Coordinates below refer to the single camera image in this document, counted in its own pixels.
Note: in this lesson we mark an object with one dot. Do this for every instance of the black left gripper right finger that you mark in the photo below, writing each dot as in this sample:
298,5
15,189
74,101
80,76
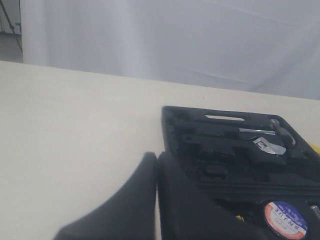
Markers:
188,212

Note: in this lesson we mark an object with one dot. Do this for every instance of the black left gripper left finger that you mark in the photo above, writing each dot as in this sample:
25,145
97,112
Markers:
128,215

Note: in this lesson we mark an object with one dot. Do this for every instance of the black electrical tape roll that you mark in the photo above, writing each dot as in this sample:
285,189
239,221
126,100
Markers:
285,220

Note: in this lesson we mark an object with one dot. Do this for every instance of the yellow utility knife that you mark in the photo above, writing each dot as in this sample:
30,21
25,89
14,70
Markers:
315,148

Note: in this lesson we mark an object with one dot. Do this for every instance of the black plastic tool case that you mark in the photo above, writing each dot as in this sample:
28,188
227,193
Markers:
293,177

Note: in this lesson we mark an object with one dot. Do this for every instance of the silver adjustable wrench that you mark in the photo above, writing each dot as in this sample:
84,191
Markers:
226,144

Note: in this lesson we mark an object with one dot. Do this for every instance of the clear tester screwdriver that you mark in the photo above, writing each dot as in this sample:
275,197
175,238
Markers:
316,211

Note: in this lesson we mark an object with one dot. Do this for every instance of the dark tripod stand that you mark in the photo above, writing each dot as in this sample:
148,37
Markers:
12,28

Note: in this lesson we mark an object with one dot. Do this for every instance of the claw hammer black handle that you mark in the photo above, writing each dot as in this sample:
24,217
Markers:
273,132

